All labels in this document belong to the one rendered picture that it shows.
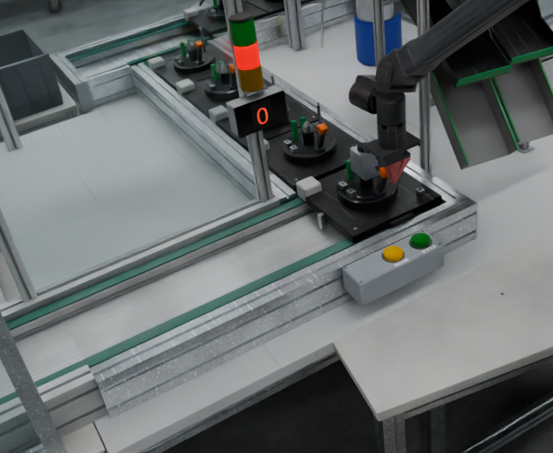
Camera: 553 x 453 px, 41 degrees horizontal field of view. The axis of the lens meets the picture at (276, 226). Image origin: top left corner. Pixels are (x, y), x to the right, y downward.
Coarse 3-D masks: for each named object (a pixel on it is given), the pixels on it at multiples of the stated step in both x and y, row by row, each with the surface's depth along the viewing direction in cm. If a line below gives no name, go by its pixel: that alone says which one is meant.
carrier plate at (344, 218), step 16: (336, 176) 179; (400, 176) 175; (320, 192) 174; (400, 192) 170; (432, 192) 168; (320, 208) 169; (336, 208) 168; (384, 208) 166; (400, 208) 165; (416, 208) 164; (336, 224) 164; (352, 224) 162; (368, 224) 162; (384, 224) 162; (352, 240) 159
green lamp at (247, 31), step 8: (232, 24) 147; (240, 24) 147; (248, 24) 147; (232, 32) 149; (240, 32) 148; (248, 32) 148; (232, 40) 151; (240, 40) 149; (248, 40) 149; (256, 40) 151
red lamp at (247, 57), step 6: (234, 48) 151; (240, 48) 150; (246, 48) 150; (252, 48) 150; (240, 54) 151; (246, 54) 150; (252, 54) 151; (258, 54) 152; (240, 60) 152; (246, 60) 151; (252, 60) 151; (258, 60) 153; (240, 66) 152; (246, 66) 152; (252, 66) 152; (258, 66) 153
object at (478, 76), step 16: (400, 0) 173; (432, 0) 174; (416, 16) 168; (432, 16) 162; (464, 48) 166; (480, 48) 166; (496, 48) 164; (448, 64) 161; (464, 64) 164; (480, 64) 164; (496, 64) 164; (464, 80) 159; (480, 80) 162
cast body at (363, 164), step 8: (360, 144) 165; (352, 152) 165; (360, 152) 164; (352, 160) 167; (360, 160) 164; (368, 160) 164; (376, 160) 165; (352, 168) 169; (360, 168) 165; (368, 168) 164; (360, 176) 167; (368, 176) 165
